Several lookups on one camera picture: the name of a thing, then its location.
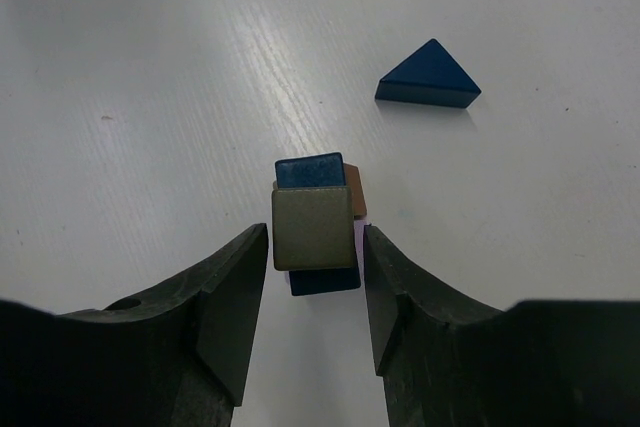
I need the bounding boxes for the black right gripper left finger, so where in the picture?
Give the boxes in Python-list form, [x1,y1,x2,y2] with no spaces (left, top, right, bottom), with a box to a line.
[1,223,268,426]

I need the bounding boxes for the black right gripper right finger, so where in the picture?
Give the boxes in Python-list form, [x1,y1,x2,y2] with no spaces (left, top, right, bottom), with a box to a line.
[364,226,639,426]

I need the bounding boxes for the purple wood cube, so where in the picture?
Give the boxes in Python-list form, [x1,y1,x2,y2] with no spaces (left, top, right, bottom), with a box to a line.
[354,219,367,271]

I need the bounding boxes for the grey wood cube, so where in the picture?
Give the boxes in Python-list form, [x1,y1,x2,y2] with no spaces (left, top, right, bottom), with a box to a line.
[271,186,357,272]

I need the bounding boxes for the brown wood block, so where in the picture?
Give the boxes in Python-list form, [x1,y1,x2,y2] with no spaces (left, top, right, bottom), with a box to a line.
[344,163,367,218]

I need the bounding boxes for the blue rectangular block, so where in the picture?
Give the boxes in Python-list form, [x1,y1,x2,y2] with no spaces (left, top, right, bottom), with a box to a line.
[275,152,361,296]

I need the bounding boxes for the blue triangular block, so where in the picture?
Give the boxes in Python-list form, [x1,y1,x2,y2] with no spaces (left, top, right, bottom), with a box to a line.
[374,38,482,109]

